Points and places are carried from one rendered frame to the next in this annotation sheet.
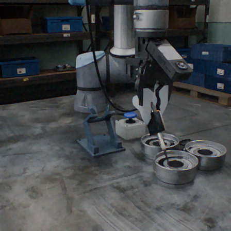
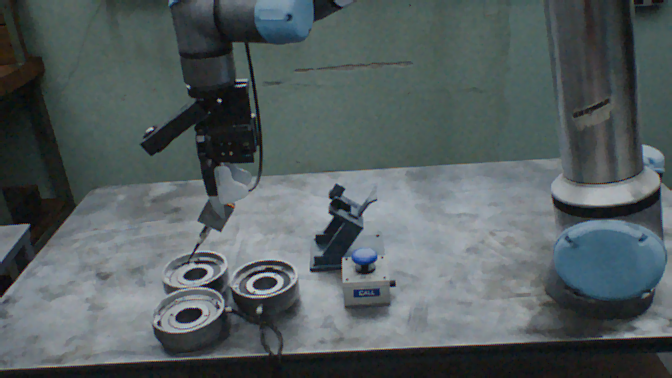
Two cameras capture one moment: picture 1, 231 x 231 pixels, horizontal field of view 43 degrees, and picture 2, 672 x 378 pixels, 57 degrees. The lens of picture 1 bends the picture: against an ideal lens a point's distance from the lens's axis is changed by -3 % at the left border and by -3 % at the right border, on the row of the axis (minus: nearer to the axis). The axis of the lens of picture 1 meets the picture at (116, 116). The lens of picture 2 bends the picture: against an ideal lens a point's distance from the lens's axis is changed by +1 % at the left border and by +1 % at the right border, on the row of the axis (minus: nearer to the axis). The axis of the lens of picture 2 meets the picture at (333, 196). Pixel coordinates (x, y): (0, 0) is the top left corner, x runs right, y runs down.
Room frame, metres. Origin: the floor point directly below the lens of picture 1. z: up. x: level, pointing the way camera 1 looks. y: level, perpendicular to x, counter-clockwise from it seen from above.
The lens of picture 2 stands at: (1.24, -0.75, 1.37)
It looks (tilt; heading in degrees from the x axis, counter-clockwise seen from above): 26 degrees down; 120
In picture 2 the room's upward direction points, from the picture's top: 4 degrees counter-clockwise
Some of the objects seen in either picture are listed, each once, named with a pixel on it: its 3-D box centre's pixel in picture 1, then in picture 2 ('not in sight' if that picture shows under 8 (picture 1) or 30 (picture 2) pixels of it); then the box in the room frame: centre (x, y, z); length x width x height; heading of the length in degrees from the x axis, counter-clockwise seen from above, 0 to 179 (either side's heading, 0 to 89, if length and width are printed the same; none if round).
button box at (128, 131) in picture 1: (129, 127); (369, 279); (0.89, -0.04, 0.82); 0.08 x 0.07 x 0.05; 27
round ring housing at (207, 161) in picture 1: (204, 154); (189, 319); (0.69, -0.23, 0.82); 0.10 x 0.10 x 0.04
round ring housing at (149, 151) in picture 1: (159, 146); (265, 287); (0.75, -0.12, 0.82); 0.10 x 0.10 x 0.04
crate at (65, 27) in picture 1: (61, 25); not in sight; (4.37, 0.76, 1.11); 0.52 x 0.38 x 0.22; 117
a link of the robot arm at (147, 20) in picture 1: (149, 21); (209, 68); (0.67, -0.08, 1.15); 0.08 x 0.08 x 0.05
